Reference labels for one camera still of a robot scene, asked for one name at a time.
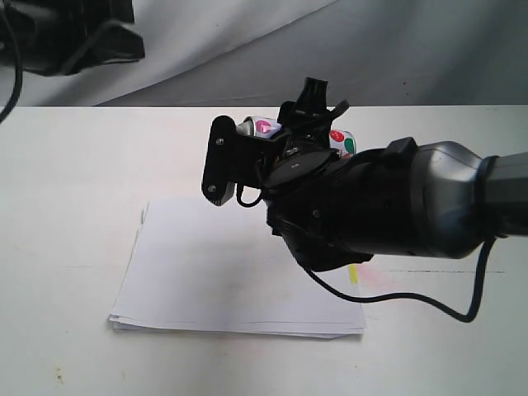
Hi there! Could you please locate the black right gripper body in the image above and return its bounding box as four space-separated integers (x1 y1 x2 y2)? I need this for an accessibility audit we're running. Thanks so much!
262 135 355 264

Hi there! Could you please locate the silver spray can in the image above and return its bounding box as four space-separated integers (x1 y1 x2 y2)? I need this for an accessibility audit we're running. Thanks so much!
236 116 356 158

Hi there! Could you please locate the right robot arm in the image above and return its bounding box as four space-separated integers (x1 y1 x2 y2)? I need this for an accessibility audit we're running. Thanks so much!
262 78 527 272

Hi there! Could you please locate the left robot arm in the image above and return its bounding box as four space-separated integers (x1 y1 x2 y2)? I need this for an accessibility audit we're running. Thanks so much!
1 0 145 77

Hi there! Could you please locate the yellow sticky marker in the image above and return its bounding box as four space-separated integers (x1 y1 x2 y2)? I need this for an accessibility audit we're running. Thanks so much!
349 265 358 285

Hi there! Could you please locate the white backdrop cloth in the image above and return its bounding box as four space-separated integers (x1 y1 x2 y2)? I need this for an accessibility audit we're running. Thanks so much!
20 1 527 107

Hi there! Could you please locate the white paper stack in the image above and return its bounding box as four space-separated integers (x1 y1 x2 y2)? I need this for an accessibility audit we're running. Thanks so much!
109 197 365 338

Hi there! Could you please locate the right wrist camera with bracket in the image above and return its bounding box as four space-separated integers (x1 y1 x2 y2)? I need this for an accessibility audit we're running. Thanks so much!
201 115 289 206

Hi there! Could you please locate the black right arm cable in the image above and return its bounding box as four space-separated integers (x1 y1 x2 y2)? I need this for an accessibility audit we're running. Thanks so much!
233 181 496 324

